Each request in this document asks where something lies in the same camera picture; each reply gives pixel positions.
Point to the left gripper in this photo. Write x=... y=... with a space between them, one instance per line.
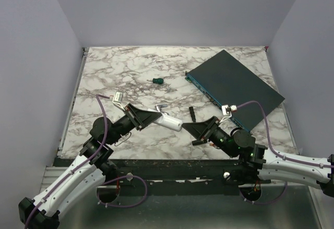
x=141 y=118

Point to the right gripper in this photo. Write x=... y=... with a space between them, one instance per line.
x=203 y=130

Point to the white remote control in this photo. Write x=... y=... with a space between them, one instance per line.
x=168 y=121

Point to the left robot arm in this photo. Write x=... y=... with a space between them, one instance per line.
x=89 y=169

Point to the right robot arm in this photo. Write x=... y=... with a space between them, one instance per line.
x=263 y=162

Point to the chrome faucet tap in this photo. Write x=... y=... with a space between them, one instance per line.
x=159 y=107

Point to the black hammer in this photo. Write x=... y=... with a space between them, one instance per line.
x=193 y=117

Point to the green stubby screwdriver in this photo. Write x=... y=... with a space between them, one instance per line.
x=157 y=81

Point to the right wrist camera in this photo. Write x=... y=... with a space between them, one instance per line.
x=227 y=110

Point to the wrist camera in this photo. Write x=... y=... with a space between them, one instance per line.
x=117 y=97
x=227 y=110

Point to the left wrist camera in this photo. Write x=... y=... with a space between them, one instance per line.
x=117 y=97

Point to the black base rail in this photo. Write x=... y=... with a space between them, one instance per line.
x=130 y=178

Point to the dark network switch box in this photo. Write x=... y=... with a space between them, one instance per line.
x=224 y=80

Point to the aluminium frame rail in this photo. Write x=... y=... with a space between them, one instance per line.
x=52 y=173

